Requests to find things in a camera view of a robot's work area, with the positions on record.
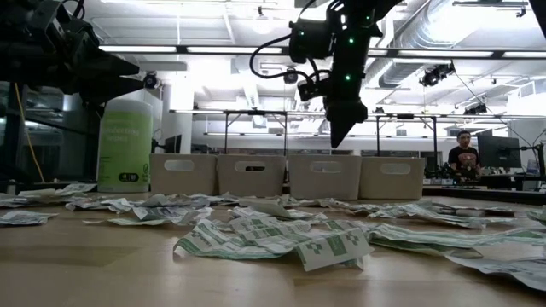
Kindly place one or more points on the black computer monitor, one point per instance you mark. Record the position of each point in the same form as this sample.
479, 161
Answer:
499, 151

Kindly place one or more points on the silver ventilation duct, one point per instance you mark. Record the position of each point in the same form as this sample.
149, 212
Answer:
396, 51

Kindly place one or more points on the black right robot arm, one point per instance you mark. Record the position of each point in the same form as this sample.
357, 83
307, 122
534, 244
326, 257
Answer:
367, 10

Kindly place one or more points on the white printed packet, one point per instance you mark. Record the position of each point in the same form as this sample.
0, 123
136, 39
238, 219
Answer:
10, 200
55, 191
512, 270

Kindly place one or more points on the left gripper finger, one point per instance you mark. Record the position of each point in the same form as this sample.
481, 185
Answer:
115, 87
119, 66

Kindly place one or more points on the black overhead light bar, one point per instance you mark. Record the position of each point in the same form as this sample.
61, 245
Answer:
181, 49

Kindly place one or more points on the green wipes canister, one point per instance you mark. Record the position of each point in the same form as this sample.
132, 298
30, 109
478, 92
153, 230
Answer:
124, 145

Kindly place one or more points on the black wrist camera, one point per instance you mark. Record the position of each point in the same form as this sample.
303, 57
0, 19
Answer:
313, 90
47, 19

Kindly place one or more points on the small dark monitor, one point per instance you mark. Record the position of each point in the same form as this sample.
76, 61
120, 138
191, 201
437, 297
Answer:
172, 144

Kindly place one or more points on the dark background desk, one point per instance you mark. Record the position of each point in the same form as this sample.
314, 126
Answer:
490, 181

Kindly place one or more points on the person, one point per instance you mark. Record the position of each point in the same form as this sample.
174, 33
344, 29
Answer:
465, 160

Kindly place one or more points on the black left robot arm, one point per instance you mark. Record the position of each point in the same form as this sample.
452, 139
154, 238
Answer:
17, 42

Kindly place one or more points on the black ceiling spotlight cluster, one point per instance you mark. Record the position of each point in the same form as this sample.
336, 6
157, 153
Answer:
475, 109
439, 71

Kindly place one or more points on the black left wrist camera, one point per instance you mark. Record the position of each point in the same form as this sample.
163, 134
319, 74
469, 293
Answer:
47, 19

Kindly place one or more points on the white packet red label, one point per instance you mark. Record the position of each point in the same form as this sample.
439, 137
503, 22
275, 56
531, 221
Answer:
93, 221

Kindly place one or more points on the black ceiling-hung camera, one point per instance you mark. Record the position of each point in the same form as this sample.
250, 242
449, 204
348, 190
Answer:
291, 77
149, 80

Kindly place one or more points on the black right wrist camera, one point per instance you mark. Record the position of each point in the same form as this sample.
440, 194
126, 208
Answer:
313, 90

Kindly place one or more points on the round ceiling lamp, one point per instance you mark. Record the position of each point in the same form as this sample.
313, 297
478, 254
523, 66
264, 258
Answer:
262, 23

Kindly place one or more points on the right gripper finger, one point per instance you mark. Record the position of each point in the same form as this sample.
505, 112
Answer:
347, 128
335, 132

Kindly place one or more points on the grey plastic bin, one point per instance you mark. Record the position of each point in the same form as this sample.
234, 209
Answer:
392, 185
251, 183
183, 179
324, 185

